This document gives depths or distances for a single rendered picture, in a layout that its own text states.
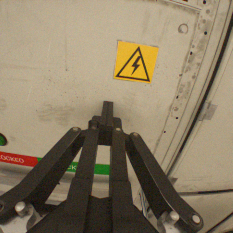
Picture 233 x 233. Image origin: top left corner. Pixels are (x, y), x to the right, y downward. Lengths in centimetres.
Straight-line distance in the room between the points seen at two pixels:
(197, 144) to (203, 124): 7
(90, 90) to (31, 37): 11
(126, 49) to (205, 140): 38
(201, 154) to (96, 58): 44
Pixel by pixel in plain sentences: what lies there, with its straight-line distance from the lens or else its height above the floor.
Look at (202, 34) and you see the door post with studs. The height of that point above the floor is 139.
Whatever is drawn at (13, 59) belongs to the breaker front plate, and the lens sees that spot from 24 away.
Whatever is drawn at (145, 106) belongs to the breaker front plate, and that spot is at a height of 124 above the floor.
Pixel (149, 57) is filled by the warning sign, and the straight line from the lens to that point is 20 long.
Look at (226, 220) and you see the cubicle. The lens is 136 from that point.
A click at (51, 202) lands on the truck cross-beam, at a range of 46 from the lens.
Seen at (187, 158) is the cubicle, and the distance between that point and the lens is 49.
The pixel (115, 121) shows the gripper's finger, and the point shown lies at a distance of 17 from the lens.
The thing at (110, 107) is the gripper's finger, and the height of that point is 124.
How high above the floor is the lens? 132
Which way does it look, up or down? 29 degrees down
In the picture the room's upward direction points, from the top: 9 degrees clockwise
